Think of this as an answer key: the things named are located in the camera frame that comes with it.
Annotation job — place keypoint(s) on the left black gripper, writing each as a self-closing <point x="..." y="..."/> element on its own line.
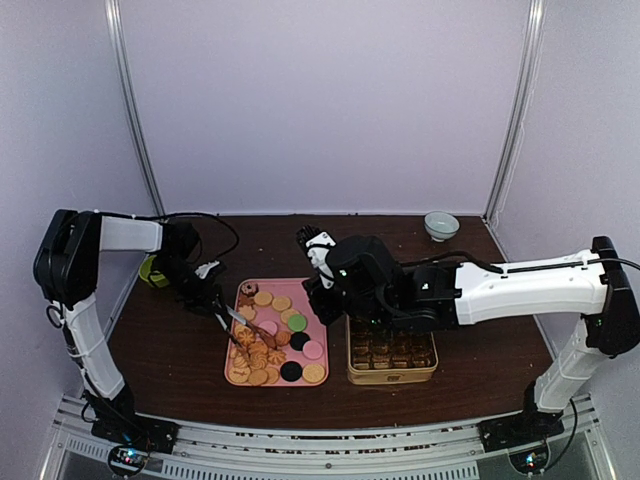
<point x="200" y="297"/>

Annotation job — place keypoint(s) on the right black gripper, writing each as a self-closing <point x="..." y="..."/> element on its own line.
<point x="325" y="313"/>

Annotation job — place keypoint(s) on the metal serving tongs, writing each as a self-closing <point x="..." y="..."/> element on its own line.
<point x="245" y="327"/>

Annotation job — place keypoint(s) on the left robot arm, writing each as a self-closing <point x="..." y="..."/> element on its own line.
<point x="66" y="268"/>

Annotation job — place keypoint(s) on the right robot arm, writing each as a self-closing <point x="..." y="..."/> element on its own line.
<point x="358" y="277"/>

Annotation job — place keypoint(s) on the green plastic bowl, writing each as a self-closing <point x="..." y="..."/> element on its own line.
<point x="150" y="276"/>

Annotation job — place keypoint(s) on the chocolate sprinkle donut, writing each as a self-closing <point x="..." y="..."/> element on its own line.
<point x="249" y="289"/>

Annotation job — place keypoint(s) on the green sandwich cookie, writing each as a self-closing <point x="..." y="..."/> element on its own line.
<point x="297" y="323"/>

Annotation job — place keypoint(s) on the beige round biscuit top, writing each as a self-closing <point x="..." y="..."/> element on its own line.
<point x="263" y="299"/>

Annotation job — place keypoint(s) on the beige round biscuit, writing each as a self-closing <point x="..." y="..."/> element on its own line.
<point x="281" y="303"/>
<point x="263" y="299"/>

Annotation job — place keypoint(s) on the pink sandwich cookie lower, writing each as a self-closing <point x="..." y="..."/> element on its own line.
<point x="313" y="350"/>

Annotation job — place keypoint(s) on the pink sandwich cookie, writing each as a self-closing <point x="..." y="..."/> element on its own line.
<point x="313" y="350"/>
<point x="269" y="326"/>

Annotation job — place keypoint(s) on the gold cookie tin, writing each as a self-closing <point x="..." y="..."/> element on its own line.
<point x="378" y="356"/>

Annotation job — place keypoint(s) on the black sandwich cookie upper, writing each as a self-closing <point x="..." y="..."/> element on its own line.
<point x="298" y="340"/>

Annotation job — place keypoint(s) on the black sandwich cookie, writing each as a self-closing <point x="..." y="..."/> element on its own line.
<point x="291" y="371"/>
<point x="298" y="340"/>

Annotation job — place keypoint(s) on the pink sandwich cookie upper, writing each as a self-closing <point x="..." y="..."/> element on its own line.
<point x="269" y="326"/>

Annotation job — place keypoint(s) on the pink plastic tray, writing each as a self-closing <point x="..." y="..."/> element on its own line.
<point x="265" y="362"/>

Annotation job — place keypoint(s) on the beige round biscuit corner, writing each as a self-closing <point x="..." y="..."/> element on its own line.
<point x="314" y="373"/>

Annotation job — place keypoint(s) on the biscuit with pink stick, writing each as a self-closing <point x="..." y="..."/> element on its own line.
<point x="238" y="375"/>

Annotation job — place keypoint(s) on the black sandwich cookie lower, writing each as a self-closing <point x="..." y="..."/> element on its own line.
<point x="291" y="371"/>

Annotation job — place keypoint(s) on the pale ceramic bowl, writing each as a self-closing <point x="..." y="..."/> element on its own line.
<point x="441" y="226"/>

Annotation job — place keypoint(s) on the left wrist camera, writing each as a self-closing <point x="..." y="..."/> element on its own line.
<point x="210" y="269"/>

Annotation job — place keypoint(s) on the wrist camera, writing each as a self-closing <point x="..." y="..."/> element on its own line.
<point x="316" y="245"/>
<point x="210" y="269"/>

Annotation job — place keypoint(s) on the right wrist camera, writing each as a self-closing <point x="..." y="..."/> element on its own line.
<point x="316" y="245"/>

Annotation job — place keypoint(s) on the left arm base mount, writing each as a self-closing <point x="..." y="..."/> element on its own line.
<point x="133" y="445"/>

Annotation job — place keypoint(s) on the left aluminium frame post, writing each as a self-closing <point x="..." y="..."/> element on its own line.
<point x="117" y="37"/>

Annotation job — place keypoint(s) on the aluminium frame post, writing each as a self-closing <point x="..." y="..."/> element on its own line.
<point x="529" y="62"/>
<point x="117" y="37"/>

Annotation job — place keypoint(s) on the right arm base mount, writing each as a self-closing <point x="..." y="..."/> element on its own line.
<point x="525" y="438"/>

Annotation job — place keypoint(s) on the right aluminium frame post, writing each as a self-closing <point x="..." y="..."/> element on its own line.
<point x="529" y="62"/>

